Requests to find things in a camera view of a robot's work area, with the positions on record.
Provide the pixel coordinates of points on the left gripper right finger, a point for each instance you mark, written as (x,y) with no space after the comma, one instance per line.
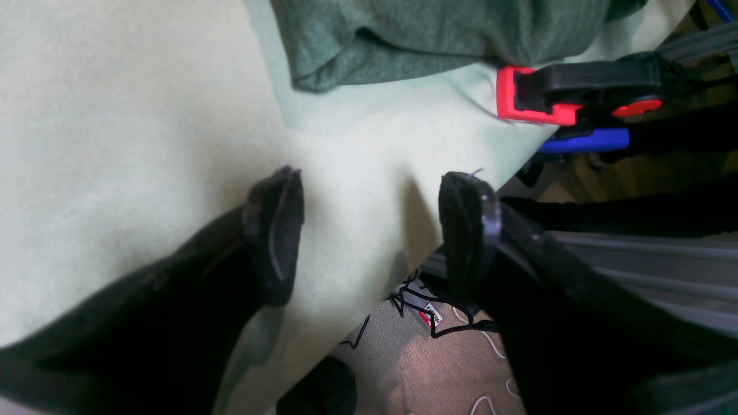
(577,342)

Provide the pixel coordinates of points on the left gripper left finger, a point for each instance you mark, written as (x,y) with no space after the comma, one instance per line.
(158,340)

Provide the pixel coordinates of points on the green long-sleeve T-shirt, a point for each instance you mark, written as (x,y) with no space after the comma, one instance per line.
(351,43)

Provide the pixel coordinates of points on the light green table cloth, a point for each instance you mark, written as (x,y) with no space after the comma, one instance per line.
(129,125)

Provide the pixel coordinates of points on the blue bar clamp centre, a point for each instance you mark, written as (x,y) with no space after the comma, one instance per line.
(587,101)

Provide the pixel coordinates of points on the aluminium frame leg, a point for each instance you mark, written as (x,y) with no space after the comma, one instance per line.
(694,279)

